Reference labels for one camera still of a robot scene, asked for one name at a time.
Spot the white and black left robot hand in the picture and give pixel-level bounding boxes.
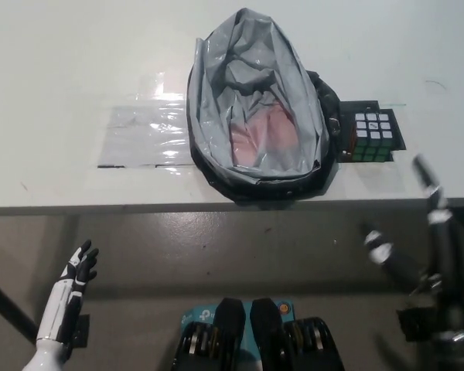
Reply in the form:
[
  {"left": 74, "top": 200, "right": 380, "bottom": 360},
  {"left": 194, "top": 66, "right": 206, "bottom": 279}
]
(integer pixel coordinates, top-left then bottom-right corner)
[{"left": 36, "top": 239, "right": 101, "bottom": 345}]

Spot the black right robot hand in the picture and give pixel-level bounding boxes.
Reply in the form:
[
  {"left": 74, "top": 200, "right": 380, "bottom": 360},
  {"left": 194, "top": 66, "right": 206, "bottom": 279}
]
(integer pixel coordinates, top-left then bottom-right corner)
[{"left": 363, "top": 153, "right": 464, "bottom": 310}]

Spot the Rubik's cube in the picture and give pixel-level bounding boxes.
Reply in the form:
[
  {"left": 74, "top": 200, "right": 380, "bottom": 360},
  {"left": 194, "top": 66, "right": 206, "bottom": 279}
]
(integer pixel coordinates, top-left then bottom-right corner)
[{"left": 350, "top": 111, "right": 396, "bottom": 163}]

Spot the grey plastic bag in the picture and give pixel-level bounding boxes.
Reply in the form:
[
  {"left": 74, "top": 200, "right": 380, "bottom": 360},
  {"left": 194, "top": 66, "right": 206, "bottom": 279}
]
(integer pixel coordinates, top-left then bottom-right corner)
[{"left": 185, "top": 8, "right": 341, "bottom": 204}]

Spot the pink item inside bag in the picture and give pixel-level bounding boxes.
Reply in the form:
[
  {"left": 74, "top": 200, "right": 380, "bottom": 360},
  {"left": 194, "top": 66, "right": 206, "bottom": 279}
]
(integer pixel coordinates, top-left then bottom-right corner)
[{"left": 230, "top": 104, "right": 301, "bottom": 165}]

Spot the black square mat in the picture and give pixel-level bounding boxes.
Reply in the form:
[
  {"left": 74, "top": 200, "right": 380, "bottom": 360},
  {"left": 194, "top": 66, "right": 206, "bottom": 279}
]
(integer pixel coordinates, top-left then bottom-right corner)
[{"left": 338, "top": 100, "right": 408, "bottom": 163}]

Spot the teal robot body top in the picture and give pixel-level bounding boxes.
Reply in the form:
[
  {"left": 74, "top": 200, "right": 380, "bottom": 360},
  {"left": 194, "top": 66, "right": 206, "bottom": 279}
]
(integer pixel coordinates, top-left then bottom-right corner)
[{"left": 179, "top": 299, "right": 295, "bottom": 349}]

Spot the black ribbed left robot body block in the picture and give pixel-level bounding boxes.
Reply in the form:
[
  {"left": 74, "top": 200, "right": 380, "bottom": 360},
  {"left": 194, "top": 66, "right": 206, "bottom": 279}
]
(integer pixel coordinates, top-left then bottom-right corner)
[{"left": 172, "top": 297, "right": 252, "bottom": 371}]

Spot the transparent plastic sheet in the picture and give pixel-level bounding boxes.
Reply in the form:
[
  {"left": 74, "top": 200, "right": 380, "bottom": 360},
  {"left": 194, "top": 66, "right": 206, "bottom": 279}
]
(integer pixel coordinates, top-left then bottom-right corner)
[{"left": 97, "top": 69, "right": 196, "bottom": 169}]

